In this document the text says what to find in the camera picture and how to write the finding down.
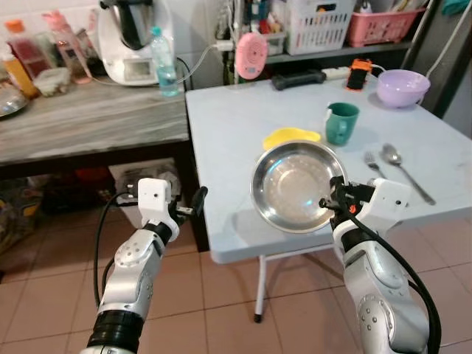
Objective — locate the pink plastic basket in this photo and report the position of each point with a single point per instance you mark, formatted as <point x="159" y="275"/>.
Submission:
<point x="383" y="28"/>

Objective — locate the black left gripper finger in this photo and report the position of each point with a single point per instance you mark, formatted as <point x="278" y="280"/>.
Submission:
<point x="199" y="199"/>

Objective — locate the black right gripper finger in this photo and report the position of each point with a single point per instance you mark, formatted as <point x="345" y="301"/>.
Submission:
<point x="330" y="201"/>
<point x="337" y="184"/>

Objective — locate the steel fork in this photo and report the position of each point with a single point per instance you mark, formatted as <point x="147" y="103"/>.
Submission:
<point x="372" y="164"/>

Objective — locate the green mug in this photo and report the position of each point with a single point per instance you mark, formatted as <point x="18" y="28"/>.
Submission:
<point x="343" y="124"/>

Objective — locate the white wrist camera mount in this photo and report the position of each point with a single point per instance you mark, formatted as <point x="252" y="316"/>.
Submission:
<point x="387" y="200"/>
<point x="155" y="199"/>

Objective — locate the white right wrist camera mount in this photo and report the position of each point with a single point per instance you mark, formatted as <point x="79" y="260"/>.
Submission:
<point x="387" y="200"/>

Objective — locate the purple plastic bowl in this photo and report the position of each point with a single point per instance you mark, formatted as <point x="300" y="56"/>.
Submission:
<point x="403" y="88"/>

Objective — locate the white kitchen appliance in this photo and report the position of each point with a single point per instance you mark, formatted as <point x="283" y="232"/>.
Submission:
<point x="118" y="51"/>

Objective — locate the white plastic basket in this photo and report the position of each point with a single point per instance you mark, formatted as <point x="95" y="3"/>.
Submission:
<point x="321" y="28"/>

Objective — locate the light blue folding table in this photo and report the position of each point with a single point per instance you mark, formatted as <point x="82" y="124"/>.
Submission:
<point x="243" y="118"/>

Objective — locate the round stainless steel plate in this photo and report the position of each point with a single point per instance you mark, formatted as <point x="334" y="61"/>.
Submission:
<point x="291" y="184"/>

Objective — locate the steel pot lid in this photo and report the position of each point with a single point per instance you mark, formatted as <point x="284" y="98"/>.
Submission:
<point x="11" y="102"/>

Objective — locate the clear water bottle green cap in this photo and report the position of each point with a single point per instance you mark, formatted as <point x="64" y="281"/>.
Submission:
<point x="165" y="70"/>

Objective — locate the orange capped bottle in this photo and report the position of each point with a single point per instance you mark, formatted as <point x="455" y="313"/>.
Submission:
<point x="18" y="63"/>

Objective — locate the orange and black gadget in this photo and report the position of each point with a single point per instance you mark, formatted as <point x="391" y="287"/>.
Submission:
<point x="358" y="75"/>

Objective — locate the pink oval device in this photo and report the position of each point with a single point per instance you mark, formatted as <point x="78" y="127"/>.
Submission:
<point x="251" y="56"/>

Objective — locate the pink drinking bottle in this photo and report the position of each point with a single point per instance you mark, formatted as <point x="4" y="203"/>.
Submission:
<point x="70" y="48"/>

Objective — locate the white power strip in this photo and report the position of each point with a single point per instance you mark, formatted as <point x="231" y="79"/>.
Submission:
<point x="337" y="72"/>

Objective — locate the steel spoon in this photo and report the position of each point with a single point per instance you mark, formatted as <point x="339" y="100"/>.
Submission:
<point x="391" y="155"/>

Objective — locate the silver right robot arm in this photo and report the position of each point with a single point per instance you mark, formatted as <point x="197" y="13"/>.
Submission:
<point x="376" y="295"/>

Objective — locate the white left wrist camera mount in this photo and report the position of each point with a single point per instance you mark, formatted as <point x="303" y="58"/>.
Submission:
<point x="155" y="199"/>

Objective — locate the grey wooden counter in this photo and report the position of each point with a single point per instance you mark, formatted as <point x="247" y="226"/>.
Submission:
<point x="88" y="122"/>

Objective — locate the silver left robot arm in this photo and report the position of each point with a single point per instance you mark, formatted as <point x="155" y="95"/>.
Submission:
<point x="129" y="280"/>

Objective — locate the small clear food jar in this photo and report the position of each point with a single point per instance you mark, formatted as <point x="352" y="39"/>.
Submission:
<point x="53" y="82"/>

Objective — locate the yellow plastic dish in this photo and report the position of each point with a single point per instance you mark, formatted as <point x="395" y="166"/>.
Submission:
<point x="291" y="136"/>

